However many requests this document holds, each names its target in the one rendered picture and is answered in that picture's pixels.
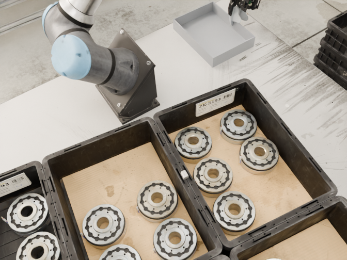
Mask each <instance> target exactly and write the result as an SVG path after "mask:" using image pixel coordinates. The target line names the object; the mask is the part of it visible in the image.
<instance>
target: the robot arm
mask: <svg viewBox="0 0 347 260"><path fill-rule="evenodd" d="M102 1H103V0H59V1H58V2H55V3H54V4H50V5H49V6H48V7H47V8H46V10H45V11H44V13H43V16H42V26H43V29H44V32H45V34H46V36H47V38H48V39H49V41H50V43H51V45H52V50H51V54H52V57H51V61H52V65H53V67H54V69H55V70H56V71H57V72H58V73H59V74H60V75H62V76H65V77H67V78H69V79H74V80H81V81H84V82H88V83H93V84H97V85H100V86H101V87H103V88H104V89H105V90H107V91H108V92H110V93H112V94H117V95H123V94H126V93H128V92H129V91H130V90H131V89H132V88H133V87H134V85H135V84H136V81H137V79H138V75H139V62H138V58H137V56H136V55H135V53H134V52H133V51H131V50H129V49H126V48H122V47H120V48H106V47H103V46H100V45H98V44H96V43H95V42H94V40H93V38H92V37H91V35H90V33H89V31H90V29H91V28H92V26H93V24H94V23H95V19H94V15H93V14H94V13H95V11H96V10H97V8H98V7H99V5H100V3H101V2H102ZM260 1H261V0H259V3H258V0H230V3H229V6H228V14H229V21H230V25H231V26H233V22H237V23H240V22H241V20H244V21H247V20H248V15H247V13H246V10H247V9H248V10H249V9H251V10H255V9H256V8H257V9H258V7H259V4H260ZM257 3H258V5H257ZM236 5H237V6H236Z"/></svg>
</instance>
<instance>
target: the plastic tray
mask: <svg viewBox="0 0 347 260"><path fill-rule="evenodd" d="M173 29H174V30H175V31H176V32H177V33H178V34H179V35H180V36H181V37H182V38H183V39H184V40H185V41H186V42H187V43H188V44H189V45H190V46H191V47H192V48H193V49H194V50H195V51H196V52H197V53H198V54H199V55H200V56H201V57H202V58H203V59H204V60H205V61H206V62H207V63H208V64H209V65H210V66H211V67H212V68H213V67H215V66H217V65H219V64H221V63H223V62H225V61H226V60H228V59H230V58H232V57H234V56H236V55H238V54H240V53H242V52H244V51H246V50H248V49H250V48H252V47H253V46H254V42H255V36H254V35H253V34H252V33H251V32H249V31H248V30H247V29H246V28H245V27H244V26H242V25H241V24H240V23H237V22H233V26H231V25H230V21H229V14H228V13H227V12H226V11H225V10H223V9H222V8H221V7H220V6H219V5H218V4H216V3H215V2H214V1H212V2H209V3H207V4H205V5H203V6H201V7H198V8H196V9H194V10H192V11H190V12H187V13H185V14H183V15H181V16H179V17H176V18H174V19H173Z"/></svg>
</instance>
